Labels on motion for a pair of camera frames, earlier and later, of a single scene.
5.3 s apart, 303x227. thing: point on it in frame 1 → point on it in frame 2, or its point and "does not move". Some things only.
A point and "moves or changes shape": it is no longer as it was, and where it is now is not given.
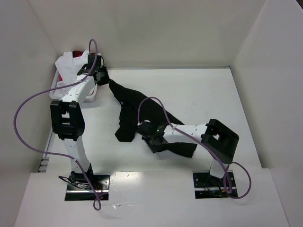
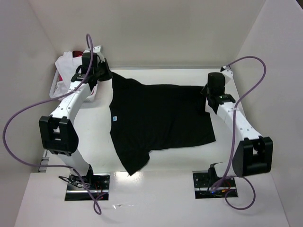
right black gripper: [144, 129] → [205, 90]
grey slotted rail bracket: [44, 164] does not move
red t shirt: [75, 53] does not move
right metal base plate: [208, 186] does not move
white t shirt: [69, 67] does not move
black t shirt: [135, 109] moves or changes shape
